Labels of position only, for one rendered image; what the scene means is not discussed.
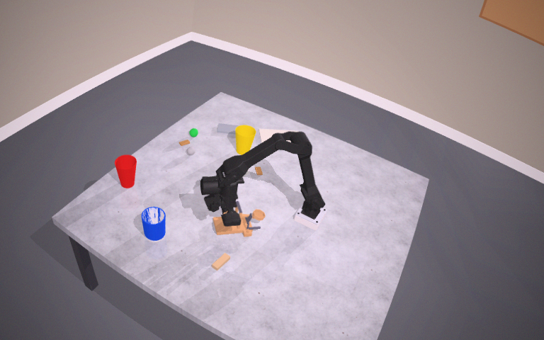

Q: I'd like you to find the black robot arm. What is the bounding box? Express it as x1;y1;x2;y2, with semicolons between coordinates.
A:
200;131;325;220

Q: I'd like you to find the blue cup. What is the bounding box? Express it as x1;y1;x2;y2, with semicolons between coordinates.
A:
142;207;166;242

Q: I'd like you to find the red cup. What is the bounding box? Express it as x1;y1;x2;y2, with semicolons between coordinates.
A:
115;155;137;188

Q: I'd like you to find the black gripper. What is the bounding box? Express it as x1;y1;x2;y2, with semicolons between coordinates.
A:
220;189;242;227

